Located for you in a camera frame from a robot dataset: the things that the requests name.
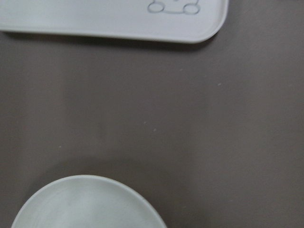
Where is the cream round plate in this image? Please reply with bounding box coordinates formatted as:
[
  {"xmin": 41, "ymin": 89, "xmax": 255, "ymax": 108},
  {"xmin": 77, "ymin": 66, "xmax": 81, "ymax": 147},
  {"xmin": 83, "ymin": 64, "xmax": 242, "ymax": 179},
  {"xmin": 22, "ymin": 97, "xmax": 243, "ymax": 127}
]
[{"xmin": 11, "ymin": 175, "xmax": 166, "ymax": 228}]

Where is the cream rabbit tray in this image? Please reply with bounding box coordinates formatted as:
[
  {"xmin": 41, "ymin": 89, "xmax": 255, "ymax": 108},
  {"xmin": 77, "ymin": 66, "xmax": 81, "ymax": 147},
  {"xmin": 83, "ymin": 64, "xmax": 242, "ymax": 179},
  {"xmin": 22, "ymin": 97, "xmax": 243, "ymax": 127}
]
[{"xmin": 0, "ymin": 0, "xmax": 229, "ymax": 44}]

